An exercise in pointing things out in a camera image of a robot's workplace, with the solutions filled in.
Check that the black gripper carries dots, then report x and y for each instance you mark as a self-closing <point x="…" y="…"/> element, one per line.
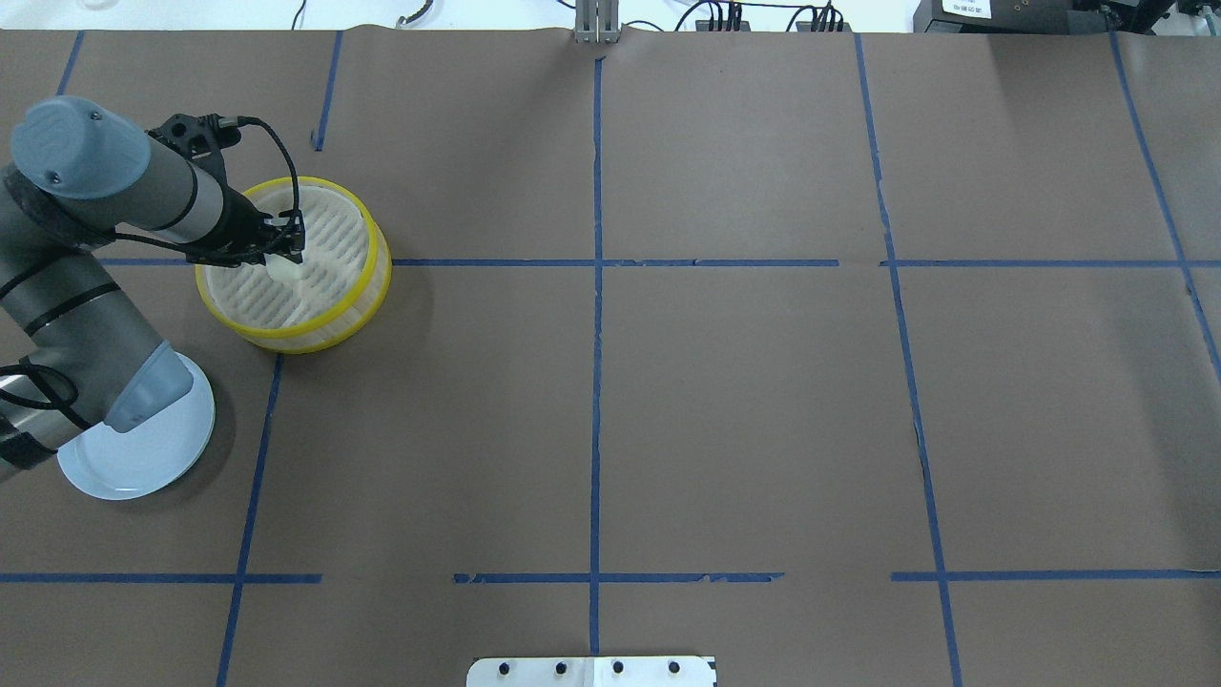
<point x="239" y="225"/>

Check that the white steamed bun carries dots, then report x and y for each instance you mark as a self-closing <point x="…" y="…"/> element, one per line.
<point x="281" y="269"/>

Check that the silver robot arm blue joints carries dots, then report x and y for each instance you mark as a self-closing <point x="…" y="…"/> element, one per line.
<point x="77" y="172"/>

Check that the yellow bamboo steamer basket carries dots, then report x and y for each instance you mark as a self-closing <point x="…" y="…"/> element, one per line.
<point x="338" y="287"/>

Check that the light blue plate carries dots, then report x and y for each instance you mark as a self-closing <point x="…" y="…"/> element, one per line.
<point x="115" y="466"/>

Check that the orange black usb hub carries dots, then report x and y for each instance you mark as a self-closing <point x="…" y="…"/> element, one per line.
<point x="723" y="17"/>

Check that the black desktop computer box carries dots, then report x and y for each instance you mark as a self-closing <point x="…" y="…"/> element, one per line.
<point x="1198" y="18"/>

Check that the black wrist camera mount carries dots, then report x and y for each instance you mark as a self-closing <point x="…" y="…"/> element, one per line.
<point x="201" y="139"/>

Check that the aluminium frame post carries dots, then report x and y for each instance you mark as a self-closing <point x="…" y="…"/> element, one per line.
<point x="596" y="21"/>

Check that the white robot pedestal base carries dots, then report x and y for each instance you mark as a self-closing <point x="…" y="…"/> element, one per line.
<point x="593" y="671"/>

